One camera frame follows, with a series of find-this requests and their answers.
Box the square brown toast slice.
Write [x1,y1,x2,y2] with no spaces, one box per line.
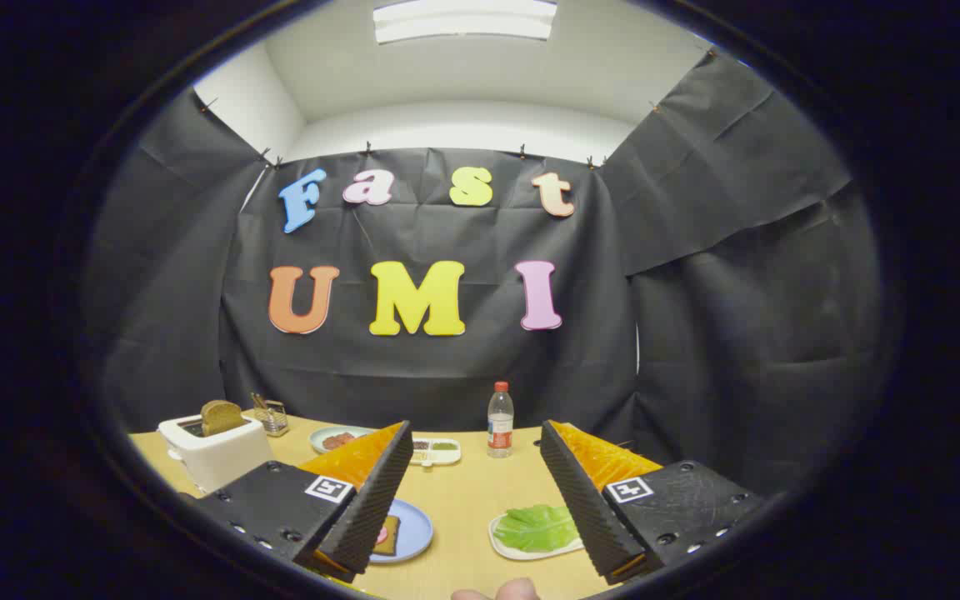
[373,515,402,557]

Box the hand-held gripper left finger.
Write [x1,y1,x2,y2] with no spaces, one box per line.
[193,421,414,584]

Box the small wire rack holder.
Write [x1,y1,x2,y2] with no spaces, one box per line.
[251,392,290,438]

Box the white square plate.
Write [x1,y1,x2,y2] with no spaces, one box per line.
[488,510,585,561]

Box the white divided condiment dish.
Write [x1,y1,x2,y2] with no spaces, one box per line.
[409,437,462,468]

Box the clear red-capped water bottle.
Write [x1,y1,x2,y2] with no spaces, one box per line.
[487,382,515,459]

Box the blue plate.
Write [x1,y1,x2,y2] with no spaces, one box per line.
[367,498,434,565]

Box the ceiling light panel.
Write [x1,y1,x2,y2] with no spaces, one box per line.
[373,0,558,44]

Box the green lettuce leaf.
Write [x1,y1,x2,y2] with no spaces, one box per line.
[494,503,579,553]

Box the pale green plate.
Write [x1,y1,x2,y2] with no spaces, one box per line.
[309,425,381,455]

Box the brown bread slice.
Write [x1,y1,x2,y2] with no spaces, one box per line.
[200,400,246,438]

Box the white toaster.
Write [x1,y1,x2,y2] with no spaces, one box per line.
[157,412,275,494]

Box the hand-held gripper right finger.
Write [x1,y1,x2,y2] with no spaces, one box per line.
[538,420,768,586]

